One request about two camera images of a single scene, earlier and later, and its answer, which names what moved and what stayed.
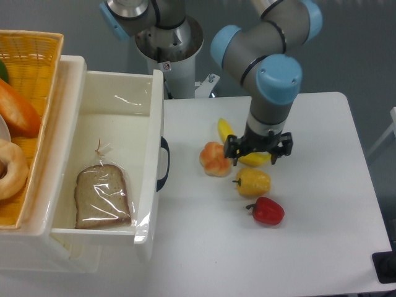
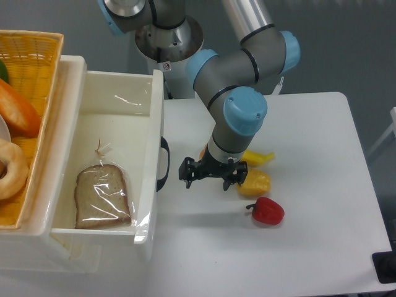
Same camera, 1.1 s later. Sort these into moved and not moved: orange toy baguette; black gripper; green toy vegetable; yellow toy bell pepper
Moved: black gripper
Not moved: yellow toy bell pepper; orange toy baguette; green toy vegetable
